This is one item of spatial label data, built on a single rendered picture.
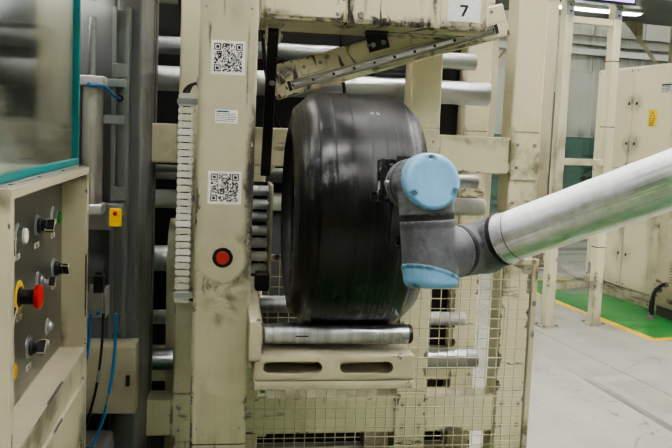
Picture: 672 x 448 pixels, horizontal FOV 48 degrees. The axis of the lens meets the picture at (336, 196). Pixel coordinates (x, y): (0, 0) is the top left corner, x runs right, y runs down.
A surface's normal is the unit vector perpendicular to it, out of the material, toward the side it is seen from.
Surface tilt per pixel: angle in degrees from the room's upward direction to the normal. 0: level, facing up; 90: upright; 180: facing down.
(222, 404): 90
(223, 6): 90
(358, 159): 62
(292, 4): 90
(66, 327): 90
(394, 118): 38
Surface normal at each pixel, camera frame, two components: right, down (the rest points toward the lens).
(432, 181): 0.14, -0.12
